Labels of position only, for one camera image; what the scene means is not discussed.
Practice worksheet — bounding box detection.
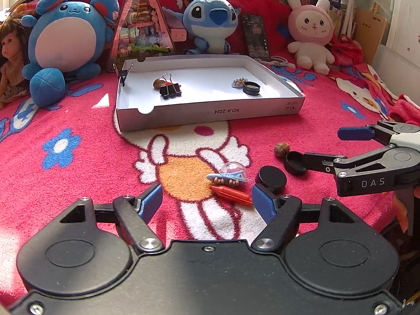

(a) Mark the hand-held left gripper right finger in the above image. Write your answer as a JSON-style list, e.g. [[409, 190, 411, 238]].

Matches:
[[251, 184, 356, 253]]

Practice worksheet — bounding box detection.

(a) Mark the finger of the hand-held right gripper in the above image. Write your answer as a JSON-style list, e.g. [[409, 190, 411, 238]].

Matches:
[[303, 148, 420, 179], [337, 120, 420, 145]]

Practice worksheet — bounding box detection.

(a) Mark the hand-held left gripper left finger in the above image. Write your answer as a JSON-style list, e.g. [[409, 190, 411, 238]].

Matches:
[[61, 184, 165, 255]]

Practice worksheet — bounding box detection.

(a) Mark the black round lid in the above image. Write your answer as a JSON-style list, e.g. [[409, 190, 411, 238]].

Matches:
[[255, 166, 287, 195]]

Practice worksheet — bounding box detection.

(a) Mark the black round cap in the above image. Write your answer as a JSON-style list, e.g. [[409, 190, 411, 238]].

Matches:
[[284, 151, 308, 176]]

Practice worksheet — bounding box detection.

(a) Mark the clear capsule with blue figurine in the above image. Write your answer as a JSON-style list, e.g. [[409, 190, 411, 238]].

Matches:
[[206, 161, 252, 184]]

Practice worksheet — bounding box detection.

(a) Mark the black ring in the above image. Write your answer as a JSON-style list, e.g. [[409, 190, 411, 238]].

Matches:
[[243, 81, 261, 96]]

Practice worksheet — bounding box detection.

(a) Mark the large black binder clip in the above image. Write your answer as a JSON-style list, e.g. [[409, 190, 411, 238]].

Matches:
[[159, 73, 182, 99]]

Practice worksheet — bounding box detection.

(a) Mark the white cardboard box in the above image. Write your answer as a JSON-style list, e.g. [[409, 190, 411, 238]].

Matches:
[[115, 55, 305, 132]]

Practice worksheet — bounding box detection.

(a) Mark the printed pink blanket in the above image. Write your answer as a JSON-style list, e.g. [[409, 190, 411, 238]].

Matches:
[[0, 0, 420, 246]]

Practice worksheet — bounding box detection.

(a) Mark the red crumpled cloth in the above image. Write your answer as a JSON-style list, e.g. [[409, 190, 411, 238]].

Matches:
[[328, 34, 365, 67]]

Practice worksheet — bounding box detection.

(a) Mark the pink bunny plush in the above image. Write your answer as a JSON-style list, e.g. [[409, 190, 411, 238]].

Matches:
[[286, 0, 336, 75]]

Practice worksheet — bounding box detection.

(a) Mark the small black binder clip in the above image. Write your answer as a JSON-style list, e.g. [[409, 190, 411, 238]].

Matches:
[[113, 62, 134, 87]]

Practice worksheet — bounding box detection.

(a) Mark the black smartphone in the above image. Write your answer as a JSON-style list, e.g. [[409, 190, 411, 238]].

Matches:
[[242, 14, 271, 61]]

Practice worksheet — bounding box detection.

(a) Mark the pink triangular dollhouse box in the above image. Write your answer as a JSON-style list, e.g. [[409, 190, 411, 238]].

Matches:
[[108, 0, 187, 73]]

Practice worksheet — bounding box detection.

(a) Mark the round blue mouse plush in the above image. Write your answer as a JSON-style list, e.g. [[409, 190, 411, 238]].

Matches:
[[21, 0, 120, 108]]

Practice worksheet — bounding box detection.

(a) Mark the blue alien plush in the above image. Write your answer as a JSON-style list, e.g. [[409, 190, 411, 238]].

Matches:
[[161, 0, 242, 56]]

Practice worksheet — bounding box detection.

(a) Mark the brown-haired doll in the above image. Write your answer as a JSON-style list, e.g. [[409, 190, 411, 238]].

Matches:
[[0, 20, 32, 109]]

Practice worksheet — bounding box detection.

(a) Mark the white charging cable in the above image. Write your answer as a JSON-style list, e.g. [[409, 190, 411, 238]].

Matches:
[[258, 55, 296, 69]]

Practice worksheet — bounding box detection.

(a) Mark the white post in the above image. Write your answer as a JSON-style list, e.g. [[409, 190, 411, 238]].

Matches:
[[341, 0, 357, 36]]

